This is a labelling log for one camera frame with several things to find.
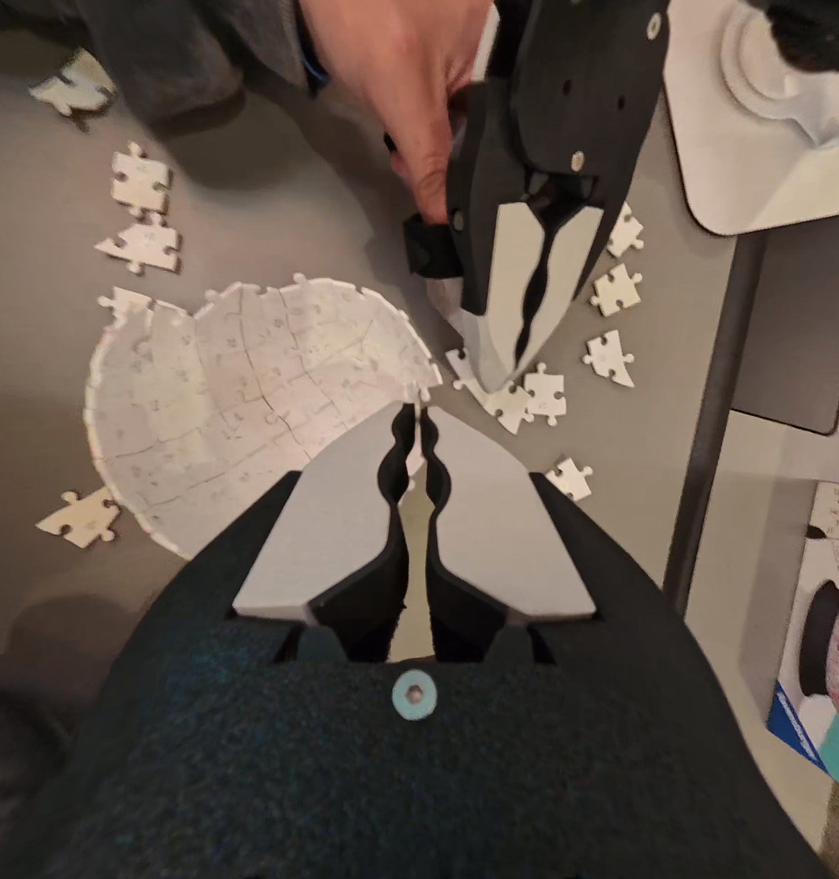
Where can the person's left hand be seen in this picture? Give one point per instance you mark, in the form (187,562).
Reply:
(392,83)

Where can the colourful puzzle ball box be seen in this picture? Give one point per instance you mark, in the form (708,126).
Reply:
(825,659)

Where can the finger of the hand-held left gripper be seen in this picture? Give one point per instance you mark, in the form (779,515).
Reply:
(573,268)
(509,275)

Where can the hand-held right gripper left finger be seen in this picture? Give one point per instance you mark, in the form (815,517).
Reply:
(323,536)

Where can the blue wristband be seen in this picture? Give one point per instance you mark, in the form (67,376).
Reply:
(311,62)

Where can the person's left forearm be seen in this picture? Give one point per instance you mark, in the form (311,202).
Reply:
(186,41)

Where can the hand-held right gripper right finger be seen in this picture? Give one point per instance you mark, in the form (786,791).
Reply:
(509,536)

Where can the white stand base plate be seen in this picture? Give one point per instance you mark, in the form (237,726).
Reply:
(749,151)

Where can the dark grey table flap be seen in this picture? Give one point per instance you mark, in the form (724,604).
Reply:
(804,330)

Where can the partly built white puzzle ball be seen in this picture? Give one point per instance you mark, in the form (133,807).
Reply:
(255,398)

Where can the puzzle pieces group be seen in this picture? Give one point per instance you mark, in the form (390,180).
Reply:
(543,394)

